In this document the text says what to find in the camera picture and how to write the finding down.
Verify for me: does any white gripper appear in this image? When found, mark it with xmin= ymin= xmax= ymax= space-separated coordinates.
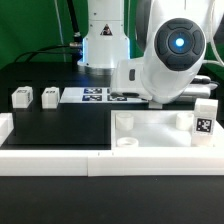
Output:
xmin=109 ymin=59 xmax=213 ymax=103

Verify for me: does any white square tabletop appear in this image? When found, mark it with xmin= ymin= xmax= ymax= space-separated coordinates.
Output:
xmin=111 ymin=110 xmax=224 ymax=150

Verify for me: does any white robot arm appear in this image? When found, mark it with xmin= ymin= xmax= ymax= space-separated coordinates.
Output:
xmin=78 ymin=0 xmax=224 ymax=104

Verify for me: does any white sheet with tags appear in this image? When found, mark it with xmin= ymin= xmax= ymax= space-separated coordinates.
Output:
xmin=60 ymin=87 xmax=145 ymax=104

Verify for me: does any white U-shaped fence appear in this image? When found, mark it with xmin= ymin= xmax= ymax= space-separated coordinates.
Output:
xmin=0 ymin=113 xmax=224 ymax=176

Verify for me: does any black cable with connector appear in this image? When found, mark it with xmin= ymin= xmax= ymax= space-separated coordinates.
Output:
xmin=13 ymin=41 xmax=83 ymax=64

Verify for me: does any black hose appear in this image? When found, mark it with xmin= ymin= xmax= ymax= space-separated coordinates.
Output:
xmin=65 ymin=0 xmax=83 ymax=44

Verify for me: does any white thin cable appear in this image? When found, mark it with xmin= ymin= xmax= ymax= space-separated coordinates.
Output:
xmin=53 ymin=0 xmax=67 ymax=63

